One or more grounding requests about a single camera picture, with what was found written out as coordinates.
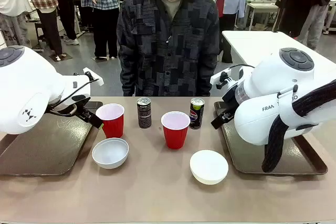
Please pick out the white folding table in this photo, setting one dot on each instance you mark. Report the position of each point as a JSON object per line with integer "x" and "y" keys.
{"x": 252, "y": 43}

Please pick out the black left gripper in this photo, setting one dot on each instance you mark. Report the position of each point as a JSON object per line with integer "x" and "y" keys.
{"x": 83, "y": 113}

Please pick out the grey background desk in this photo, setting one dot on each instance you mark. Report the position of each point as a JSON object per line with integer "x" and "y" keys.
{"x": 262, "y": 7}

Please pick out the red plastic cup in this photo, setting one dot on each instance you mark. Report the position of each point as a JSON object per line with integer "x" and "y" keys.
{"x": 175, "y": 137}
{"x": 114, "y": 127}

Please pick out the white bowl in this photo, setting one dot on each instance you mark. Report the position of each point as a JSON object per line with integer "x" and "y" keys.
{"x": 110, "y": 155}
{"x": 209, "y": 169}

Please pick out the person's right forearm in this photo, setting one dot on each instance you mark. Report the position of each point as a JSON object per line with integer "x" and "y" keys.
{"x": 127, "y": 77}

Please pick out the person in dark patchwork shirt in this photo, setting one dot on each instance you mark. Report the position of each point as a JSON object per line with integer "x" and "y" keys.
{"x": 168, "y": 51}

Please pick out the brown plastic tray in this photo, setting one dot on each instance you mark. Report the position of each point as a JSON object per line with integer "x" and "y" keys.
{"x": 246, "y": 161}
{"x": 52, "y": 150}

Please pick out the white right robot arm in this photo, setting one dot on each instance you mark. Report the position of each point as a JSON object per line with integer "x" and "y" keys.
{"x": 275, "y": 77}

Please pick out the black Pepsi can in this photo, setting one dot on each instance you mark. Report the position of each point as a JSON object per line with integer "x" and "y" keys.
{"x": 197, "y": 119}

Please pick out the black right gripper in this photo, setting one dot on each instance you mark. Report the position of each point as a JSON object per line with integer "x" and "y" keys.
{"x": 229, "y": 97}

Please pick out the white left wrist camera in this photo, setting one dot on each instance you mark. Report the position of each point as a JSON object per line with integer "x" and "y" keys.
{"x": 97, "y": 81}

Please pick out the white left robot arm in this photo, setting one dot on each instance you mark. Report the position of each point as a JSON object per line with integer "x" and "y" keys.
{"x": 26, "y": 90}

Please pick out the black grey patterned can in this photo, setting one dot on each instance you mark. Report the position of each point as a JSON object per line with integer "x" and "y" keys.
{"x": 144, "y": 116}

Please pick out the bystander in grey top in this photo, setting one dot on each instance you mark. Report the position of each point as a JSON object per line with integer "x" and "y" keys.
{"x": 67, "y": 11}

